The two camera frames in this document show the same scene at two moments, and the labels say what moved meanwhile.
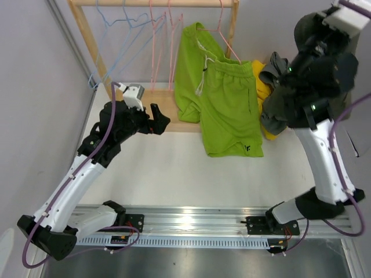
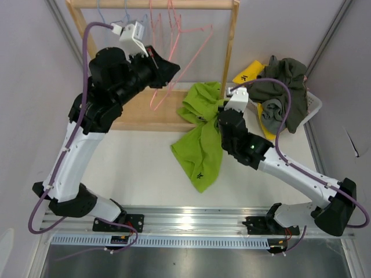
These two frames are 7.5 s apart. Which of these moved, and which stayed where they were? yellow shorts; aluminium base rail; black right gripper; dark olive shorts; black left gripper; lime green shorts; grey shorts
Moved: black left gripper; black right gripper; lime green shorts; dark olive shorts; yellow shorts
Stayed: aluminium base rail; grey shorts
